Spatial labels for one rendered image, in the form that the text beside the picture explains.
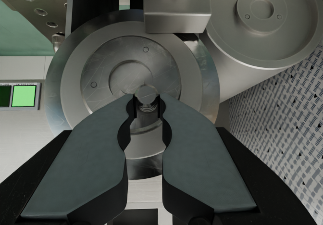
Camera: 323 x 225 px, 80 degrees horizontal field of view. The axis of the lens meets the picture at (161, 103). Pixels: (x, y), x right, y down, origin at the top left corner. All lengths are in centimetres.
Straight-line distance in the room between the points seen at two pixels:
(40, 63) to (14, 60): 38
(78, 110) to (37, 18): 39
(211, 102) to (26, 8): 43
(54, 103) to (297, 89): 25
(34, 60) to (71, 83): 334
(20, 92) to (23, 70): 296
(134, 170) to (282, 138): 19
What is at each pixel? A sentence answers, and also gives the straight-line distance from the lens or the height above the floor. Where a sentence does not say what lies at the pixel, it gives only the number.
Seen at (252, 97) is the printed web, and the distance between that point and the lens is 35.
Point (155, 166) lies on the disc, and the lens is 16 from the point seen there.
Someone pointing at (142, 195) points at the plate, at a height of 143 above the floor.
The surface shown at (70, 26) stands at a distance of 21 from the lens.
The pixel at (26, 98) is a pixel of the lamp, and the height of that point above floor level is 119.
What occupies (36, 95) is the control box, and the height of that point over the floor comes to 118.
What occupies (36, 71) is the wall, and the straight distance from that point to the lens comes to 344.
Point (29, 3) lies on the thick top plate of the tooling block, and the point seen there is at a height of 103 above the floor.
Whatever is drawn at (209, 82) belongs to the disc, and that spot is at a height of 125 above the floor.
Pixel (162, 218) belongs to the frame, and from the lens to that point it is 53.
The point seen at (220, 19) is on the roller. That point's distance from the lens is 21.
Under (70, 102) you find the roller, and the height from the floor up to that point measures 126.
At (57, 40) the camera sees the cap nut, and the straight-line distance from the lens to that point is 58.
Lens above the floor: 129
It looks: 10 degrees down
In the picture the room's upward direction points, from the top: 179 degrees clockwise
